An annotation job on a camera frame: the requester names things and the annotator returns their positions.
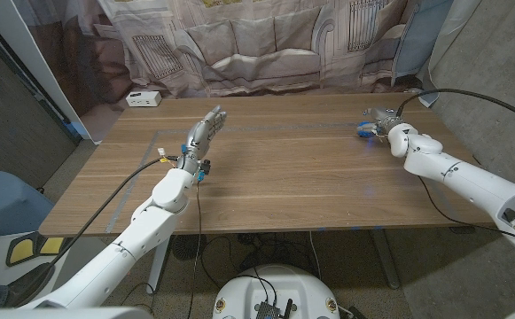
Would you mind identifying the white power strip box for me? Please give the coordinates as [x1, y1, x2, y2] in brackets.
[125, 90, 163, 108]

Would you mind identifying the white table leg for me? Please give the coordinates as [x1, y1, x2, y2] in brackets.
[146, 238, 172, 293]

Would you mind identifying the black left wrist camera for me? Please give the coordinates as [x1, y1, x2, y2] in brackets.
[196, 159, 212, 183]

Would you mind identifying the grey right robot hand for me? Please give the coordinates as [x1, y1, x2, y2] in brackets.
[357, 105, 404, 139]

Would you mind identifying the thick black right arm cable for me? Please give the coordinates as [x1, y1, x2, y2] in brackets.
[394, 88, 515, 128]

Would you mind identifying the black antenna device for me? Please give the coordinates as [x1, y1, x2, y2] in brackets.
[254, 299, 294, 319]

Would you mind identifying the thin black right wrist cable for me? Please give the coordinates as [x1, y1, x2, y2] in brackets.
[417, 175, 515, 250]

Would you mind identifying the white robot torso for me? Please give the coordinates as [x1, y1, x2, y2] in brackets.
[212, 264, 341, 319]

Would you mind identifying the white upright panel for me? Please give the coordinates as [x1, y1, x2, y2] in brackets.
[0, 0, 103, 145]

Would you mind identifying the grey table leg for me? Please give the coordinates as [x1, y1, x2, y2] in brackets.
[370, 229, 401, 290]

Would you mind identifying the white platform with yellow marks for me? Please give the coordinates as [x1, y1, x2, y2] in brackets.
[0, 230, 79, 287]

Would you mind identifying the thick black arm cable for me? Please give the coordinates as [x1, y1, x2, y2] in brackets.
[17, 154, 181, 307]
[394, 88, 515, 128]

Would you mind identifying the blue grey chair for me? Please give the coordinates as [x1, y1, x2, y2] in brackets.
[0, 170, 55, 243]

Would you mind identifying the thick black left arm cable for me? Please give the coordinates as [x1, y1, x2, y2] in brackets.
[17, 154, 181, 307]

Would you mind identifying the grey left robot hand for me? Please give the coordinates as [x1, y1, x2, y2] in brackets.
[177, 105, 229, 175]

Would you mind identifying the round black floor fan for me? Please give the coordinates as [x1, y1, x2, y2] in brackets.
[171, 233, 208, 262]

